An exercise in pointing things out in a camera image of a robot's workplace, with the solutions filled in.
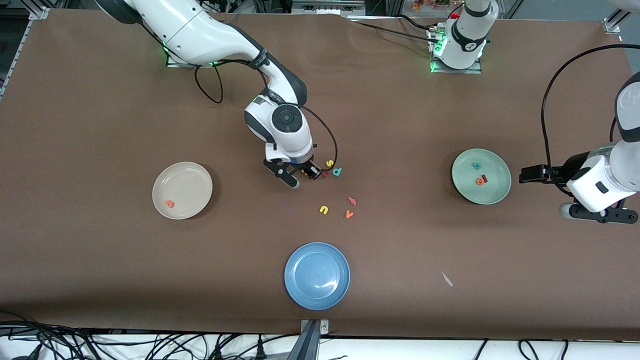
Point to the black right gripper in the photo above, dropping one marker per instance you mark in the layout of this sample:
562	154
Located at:
308	169

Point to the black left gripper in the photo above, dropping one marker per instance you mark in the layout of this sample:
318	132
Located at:
559	173

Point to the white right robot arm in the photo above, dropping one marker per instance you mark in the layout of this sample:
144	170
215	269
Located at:
200	30

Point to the green round plate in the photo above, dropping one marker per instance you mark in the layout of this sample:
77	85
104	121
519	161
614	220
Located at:
492	192

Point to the blue round plate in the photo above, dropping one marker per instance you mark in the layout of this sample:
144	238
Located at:
317	276

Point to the beige brown round plate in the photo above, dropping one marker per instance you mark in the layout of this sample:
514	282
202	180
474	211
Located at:
182	185

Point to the small white paper scrap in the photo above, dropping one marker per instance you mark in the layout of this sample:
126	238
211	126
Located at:
446	279

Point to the grey metal rack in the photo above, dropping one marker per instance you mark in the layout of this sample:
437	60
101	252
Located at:
325	7

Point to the orange patterned object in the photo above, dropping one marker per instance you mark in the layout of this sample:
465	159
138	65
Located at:
430	4

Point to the brown table cover sheet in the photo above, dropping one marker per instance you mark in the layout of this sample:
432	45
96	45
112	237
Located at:
100	275

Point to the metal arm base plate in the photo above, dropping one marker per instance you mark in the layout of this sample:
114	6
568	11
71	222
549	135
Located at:
457	71
192	65

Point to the aluminium corner bracket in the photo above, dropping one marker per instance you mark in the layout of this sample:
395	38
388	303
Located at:
39	12
612	26

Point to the grey metal camera mount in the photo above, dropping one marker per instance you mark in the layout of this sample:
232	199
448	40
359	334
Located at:
312	345

